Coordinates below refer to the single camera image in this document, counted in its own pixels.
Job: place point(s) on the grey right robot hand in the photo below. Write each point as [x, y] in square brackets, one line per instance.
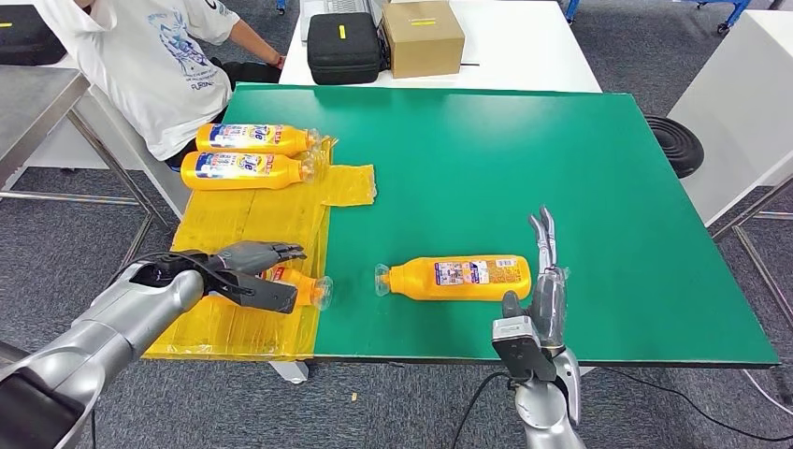
[548, 304]

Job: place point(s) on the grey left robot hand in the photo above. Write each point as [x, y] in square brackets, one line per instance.
[248, 257]

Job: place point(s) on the orange detergent bottle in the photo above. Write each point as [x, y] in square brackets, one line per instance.
[307, 288]
[248, 180]
[409, 282]
[248, 149]

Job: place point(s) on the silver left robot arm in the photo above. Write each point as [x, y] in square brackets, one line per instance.
[99, 347]

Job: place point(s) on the yellow taped cardboard sheet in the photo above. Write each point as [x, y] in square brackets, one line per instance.
[260, 217]

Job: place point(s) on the white table foot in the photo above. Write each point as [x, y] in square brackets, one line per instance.
[585, 370]
[290, 372]

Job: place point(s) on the green work table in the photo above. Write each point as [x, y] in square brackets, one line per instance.
[495, 186]

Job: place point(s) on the white desk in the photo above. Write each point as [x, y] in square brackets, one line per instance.
[111, 142]

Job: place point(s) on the black ribbed round stool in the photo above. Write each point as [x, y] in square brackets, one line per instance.
[675, 145]

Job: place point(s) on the person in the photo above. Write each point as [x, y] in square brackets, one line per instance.
[142, 68]

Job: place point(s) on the black zip case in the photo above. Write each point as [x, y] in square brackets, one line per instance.
[25, 40]
[344, 49]

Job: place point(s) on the steel table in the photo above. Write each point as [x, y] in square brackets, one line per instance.
[31, 102]

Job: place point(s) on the white side table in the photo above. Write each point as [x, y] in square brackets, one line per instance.
[737, 111]

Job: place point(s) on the brown cardboard box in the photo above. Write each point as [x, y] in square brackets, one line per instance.
[423, 43]

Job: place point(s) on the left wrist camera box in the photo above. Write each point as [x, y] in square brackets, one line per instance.
[266, 297]

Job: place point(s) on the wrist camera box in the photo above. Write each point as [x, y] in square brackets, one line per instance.
[520, 350]
[266, 297]

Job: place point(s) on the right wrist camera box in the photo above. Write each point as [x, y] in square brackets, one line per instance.
[520, 350]

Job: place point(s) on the steel table frame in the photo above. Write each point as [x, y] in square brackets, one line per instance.
[753, 260]

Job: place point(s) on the blue cart frame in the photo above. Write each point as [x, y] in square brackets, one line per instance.
[734, 12]

